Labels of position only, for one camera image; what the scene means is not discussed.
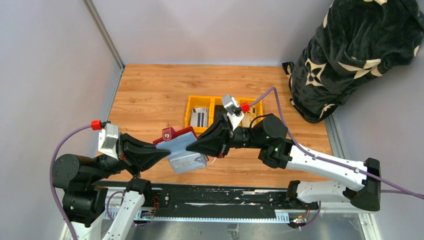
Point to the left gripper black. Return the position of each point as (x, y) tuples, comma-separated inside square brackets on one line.
[(136, 158)]

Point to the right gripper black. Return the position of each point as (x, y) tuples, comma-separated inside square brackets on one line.
[(216, 140)]

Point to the black VIP credit card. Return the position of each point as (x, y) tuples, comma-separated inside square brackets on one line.
[(219, 114)]

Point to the red card holder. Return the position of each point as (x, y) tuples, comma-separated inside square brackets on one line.
[(176, 141)]

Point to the silver VIP credit card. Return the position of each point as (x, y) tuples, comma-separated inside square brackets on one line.
[(187, 163)]

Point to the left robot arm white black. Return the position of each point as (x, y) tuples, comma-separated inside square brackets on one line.
[(82, 202)]

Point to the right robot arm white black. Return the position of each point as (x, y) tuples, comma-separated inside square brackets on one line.
[(347, 181)]

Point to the white striped cards stack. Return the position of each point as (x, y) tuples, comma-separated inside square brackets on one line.
[(199, 117)]

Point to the gold cards stack in bin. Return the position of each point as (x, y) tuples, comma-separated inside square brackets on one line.
[(249, 119)]

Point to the middle yellow bin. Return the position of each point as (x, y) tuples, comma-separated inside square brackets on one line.
[(218, 102)]

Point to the right yellow bin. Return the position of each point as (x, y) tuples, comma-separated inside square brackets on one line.
[(258, 107)]

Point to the black patterned blanket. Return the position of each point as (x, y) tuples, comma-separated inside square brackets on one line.
[(357, 42)]

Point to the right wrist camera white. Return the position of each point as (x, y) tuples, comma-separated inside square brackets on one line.
[(234, 114)]

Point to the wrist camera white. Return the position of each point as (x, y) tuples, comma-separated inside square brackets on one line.
[(108, 139), (234, 114)]

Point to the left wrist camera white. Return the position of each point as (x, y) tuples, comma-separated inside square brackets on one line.
[(108, 139)]

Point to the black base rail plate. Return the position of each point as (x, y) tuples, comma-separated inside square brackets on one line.
[(211, 203)]

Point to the aluminium frame post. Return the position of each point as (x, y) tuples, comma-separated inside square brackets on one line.
[(97, 20)]

